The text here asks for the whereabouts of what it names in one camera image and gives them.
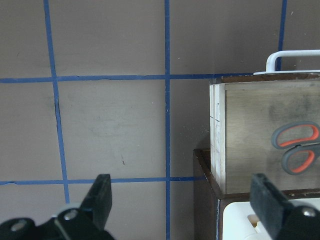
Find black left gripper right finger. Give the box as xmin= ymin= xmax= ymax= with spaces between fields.
xmin=249 ymin=173 xmax=295 ymax=240

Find wooden drawer with white handle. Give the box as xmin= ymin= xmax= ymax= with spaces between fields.
xmin=209 ymin=50 xmax=320 ymax=194

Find grey orange scissors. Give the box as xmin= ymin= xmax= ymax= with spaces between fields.
xmin=271 ymin=121 xmax=320 ymax=176

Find dark brown drawer cabinet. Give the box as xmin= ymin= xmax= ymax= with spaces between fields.
xmin=193 ymin=149 xmax=320 ymax=240

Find white plastic tray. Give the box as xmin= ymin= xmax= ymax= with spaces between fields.
xmin=221 ymin=197 xmax=320 ymax=240

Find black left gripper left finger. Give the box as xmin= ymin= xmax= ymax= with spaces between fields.
xmin=80 ymin=174 xmax=112 ymax=230

